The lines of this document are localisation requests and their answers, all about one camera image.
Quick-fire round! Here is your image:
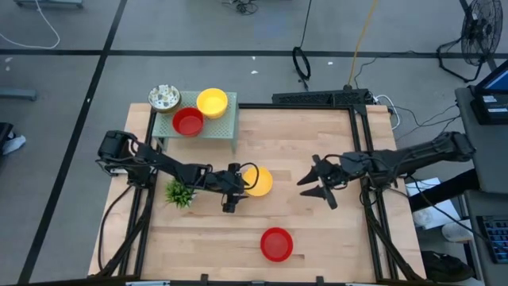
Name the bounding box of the black computer monitor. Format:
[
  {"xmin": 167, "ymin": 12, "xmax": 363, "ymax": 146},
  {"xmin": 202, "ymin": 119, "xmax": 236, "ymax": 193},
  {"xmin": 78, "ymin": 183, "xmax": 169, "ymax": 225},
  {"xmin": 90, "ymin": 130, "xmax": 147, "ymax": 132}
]
[{"xmin": 474, "ymin": 59, "xmax": 508, "ymax": 96}]

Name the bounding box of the white paper sheet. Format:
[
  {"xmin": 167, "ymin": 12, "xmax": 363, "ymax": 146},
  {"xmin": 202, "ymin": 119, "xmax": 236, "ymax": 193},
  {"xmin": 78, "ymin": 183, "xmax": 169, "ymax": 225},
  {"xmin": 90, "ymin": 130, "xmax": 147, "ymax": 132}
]
[{"xmin": 404, "ymin": 176, "xmax": 461, "ymax": 231}]

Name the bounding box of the black hanging cable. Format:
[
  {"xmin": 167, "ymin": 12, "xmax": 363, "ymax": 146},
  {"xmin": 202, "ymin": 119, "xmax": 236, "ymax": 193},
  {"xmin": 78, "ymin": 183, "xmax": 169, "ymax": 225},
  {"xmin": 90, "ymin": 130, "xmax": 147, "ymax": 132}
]
[{"xmin": 291, "ymin": 0, "xmax": 314, "ymax": 92}]

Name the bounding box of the artificial plant in white pot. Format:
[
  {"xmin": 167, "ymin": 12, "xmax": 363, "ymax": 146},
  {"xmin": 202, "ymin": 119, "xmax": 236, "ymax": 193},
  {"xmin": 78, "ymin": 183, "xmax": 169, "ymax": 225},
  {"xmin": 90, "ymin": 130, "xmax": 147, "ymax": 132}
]
[{"xmin": 164, "ymin": 178, "xmax": 198, "ymax": 211}]

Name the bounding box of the green perforated metal shelf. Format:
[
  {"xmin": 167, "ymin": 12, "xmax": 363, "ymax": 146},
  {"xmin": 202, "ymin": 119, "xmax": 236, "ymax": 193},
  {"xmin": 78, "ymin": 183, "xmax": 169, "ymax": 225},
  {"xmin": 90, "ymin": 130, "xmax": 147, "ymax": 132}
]
[{"xmin": 152, "ymin": 90, "xmax": 241, "ymax": 154}]

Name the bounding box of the yellow hanging cable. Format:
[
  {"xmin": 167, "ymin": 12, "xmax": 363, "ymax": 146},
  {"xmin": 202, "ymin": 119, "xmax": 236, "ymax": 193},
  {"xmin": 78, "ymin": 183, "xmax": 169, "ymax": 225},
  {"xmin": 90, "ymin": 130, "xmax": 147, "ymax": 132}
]
[{"xmin": 347, "ymin": 0, "xmax": 380, "ymax": 88}]

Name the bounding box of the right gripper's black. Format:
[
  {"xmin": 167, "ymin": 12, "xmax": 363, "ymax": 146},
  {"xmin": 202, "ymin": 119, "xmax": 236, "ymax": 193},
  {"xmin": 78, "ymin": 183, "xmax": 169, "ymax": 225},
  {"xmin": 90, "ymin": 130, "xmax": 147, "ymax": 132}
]
[{"xmin": 296, "ymin": 154, "xmax": 352, "ymax": 211}]

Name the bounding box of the black diagonal bar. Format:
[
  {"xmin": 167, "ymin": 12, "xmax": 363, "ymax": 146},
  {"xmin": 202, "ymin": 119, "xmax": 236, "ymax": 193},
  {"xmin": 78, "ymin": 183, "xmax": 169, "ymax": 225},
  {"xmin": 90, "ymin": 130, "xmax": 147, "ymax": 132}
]
[{"xmin": 408, "ymin": 168, "xmax": 479, "ymax": 212}]

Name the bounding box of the white floor cable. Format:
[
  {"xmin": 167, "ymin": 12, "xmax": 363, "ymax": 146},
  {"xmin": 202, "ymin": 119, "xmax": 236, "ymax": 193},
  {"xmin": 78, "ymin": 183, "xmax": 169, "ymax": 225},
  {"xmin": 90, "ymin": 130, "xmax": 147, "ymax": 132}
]
[{"xmin": 0, "ymin": 0, "xmax": 61, "ymax": 51}]

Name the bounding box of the person's shoe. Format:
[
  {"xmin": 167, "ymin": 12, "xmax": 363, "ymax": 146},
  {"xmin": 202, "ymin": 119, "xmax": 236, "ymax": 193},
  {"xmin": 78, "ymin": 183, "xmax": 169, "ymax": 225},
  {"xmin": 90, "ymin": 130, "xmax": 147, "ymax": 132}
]
[{"xmin": 0, "ymin": 122, "xmax": 27, "ymax": 156}]

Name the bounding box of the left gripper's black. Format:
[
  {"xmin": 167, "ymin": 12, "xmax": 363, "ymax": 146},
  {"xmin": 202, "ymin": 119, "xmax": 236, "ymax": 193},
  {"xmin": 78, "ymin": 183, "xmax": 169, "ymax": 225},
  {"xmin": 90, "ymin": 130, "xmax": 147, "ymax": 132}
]
[{"xmin": 206, "ymin": 162, "xmax": 252, "ymax": 215}]

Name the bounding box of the yellow plastic bowl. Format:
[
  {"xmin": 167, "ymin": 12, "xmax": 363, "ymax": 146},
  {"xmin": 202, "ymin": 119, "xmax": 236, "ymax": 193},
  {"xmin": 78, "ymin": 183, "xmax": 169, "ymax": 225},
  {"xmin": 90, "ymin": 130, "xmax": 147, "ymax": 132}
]
[
  {"xmin": 241, "ymin": 165, "xmax": 274, "ymax": 198},
  {"xmin": 196, "ymin": 87, "xmax": 229, "ymax": 120}
]

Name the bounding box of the red plastic bowl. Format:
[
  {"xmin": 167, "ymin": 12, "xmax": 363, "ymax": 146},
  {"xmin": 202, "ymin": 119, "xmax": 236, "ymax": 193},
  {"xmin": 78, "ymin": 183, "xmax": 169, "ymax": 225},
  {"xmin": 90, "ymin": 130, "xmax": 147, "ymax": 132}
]
[
  {"xmin": 260, "ymin": 226, "xmax": 294, "ymax": 263},
  {"xmin": 171, "ymin": 106, "xmax": 206, "ymax": 138}
]

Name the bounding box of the black perforated box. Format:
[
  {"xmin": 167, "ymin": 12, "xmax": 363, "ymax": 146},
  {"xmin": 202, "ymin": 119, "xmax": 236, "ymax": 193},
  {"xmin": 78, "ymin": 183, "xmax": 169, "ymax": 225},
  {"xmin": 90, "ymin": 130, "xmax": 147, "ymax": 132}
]
[{"xmin": 271, "ymin": 88, "xmax": 376, "ymax": 107}]

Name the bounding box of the grey desk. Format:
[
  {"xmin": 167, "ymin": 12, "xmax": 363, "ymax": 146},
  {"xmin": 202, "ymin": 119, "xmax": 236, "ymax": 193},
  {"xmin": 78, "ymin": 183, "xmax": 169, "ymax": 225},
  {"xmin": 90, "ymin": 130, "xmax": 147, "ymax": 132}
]
[{"xmin": 455, "ymin": 86, "xmax": 508, "ymax": 286}]

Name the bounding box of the black floor fan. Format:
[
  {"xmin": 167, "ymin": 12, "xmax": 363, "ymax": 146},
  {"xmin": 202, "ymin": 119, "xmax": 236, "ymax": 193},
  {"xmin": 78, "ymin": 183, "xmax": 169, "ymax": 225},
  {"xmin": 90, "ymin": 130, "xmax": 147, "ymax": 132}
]
[{"xmin": 436, "ymin": 0, "xmax": 505, "ymax": 83}]

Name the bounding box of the black keyboard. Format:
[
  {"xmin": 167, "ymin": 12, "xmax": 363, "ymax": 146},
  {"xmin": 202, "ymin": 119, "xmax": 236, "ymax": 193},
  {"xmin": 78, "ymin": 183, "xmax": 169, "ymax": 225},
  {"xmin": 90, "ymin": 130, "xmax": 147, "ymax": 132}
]
[{"xmin": 478, "ymin": 215, "xmax": 508, "ymax": 265}]

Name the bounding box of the white plug cable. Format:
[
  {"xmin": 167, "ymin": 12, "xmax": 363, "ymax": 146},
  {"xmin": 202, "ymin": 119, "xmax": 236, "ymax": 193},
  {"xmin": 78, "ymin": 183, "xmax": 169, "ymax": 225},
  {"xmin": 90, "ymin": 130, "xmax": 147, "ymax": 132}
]
[{"xmin": 375, "ymin": 94, "xmax": 402, "ymax": 132}]

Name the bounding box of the grey furniture base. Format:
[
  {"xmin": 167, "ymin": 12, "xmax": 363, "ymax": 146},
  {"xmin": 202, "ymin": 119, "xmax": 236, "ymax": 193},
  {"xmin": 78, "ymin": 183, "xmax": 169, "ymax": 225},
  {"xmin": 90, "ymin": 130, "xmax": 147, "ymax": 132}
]
[
  {"xmin": 0, "ymin": 87, "xmax": 39, "ymax": 102},
  {"xmin": 13, "ymin": 0, "xmax": 84, "ymax": 9}
]

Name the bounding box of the black labelled device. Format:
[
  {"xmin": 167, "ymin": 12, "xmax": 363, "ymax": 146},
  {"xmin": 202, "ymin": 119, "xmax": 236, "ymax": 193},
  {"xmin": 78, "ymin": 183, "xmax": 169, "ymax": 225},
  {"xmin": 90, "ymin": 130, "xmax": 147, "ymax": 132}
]
[{"xmin": 470, "ymin": 91, "xmax": 508, "ymax": 126}]

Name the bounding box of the white shoe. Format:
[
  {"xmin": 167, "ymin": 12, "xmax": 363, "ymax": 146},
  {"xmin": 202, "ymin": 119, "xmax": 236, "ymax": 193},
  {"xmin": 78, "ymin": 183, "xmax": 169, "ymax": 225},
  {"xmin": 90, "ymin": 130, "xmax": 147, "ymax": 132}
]
[{"xmin": 441, "ymin": 221, "xmax": 473, "ymax": 243}]

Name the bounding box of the black bag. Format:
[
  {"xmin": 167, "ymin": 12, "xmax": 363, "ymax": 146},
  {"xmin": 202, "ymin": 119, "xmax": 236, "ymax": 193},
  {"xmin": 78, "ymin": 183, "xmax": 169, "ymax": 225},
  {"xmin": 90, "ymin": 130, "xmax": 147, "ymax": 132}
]
[{"xmin": 420, "ymin": 249, "xmax": 475, "ymax": 284}]

